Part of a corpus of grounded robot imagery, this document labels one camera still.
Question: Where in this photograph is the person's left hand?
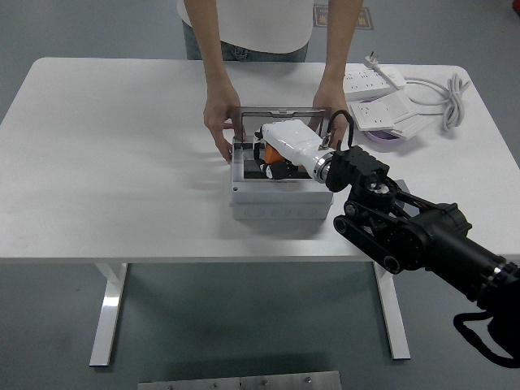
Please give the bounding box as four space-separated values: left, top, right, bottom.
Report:
311 84 353 150

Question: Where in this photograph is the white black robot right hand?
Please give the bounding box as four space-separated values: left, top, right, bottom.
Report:
250 119 336 182

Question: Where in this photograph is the person's right hand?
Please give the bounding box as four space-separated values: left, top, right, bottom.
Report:
202 91 244 164

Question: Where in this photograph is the orange cylindrical battery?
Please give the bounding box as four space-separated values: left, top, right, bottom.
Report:
263 144 286 166

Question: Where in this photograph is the grey plastic enclosure box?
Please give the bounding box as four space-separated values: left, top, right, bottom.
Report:
228 136 335 221

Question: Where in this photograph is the white power strip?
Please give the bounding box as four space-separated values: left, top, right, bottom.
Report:
343 68 407 102

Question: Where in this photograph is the white flat cover panel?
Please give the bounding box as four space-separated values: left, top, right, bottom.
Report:
389 111 435 141

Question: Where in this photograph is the brown floor sign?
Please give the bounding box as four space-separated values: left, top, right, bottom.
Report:
313 3 374 30

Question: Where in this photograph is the person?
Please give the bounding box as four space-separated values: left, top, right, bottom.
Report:
177 0 314 64

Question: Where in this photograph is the white table leg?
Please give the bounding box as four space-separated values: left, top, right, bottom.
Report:
89 262 129 367
373 261 411 361

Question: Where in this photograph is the white wall switch panel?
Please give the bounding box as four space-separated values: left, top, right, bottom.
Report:
383 92 414 119

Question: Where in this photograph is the white power cord with plug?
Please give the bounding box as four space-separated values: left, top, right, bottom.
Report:
363 50 472 133

